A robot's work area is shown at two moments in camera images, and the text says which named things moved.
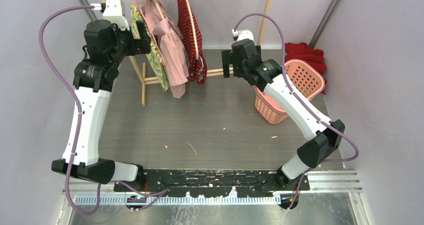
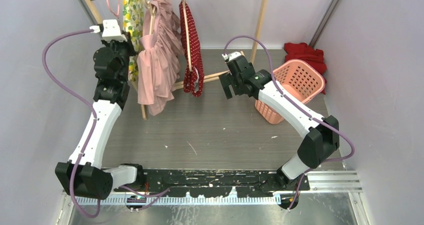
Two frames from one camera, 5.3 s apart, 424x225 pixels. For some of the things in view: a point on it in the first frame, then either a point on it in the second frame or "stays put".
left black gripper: (141, 46) -> (128, 44)
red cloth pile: (302, 51) stays put
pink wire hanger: (148, 25) -> (118, 2)
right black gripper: (228, 58) -> (226, 80)
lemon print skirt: (154, 59) -> (133, 6)
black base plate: (212, 183) stays put
